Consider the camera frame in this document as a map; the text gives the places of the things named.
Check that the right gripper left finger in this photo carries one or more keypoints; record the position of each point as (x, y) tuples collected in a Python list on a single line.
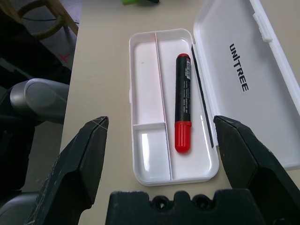
[(77, 168)]

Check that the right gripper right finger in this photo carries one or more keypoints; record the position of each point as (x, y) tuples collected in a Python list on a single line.
[(253, 164)]

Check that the black marker with red cap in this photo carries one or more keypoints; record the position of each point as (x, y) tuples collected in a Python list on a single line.
[(183, 93)]

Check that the white Unitree pencil case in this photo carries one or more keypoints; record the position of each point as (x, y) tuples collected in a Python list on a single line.
[(234, 35)]

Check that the green translucent highlighter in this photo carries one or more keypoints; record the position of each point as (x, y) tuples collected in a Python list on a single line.
[(131, 2)]

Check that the grey robot right leg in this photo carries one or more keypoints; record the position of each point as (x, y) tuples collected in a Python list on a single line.
[(16, 208)]

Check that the wooden stool frame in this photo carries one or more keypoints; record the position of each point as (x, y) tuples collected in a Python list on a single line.
[(48, 32)]

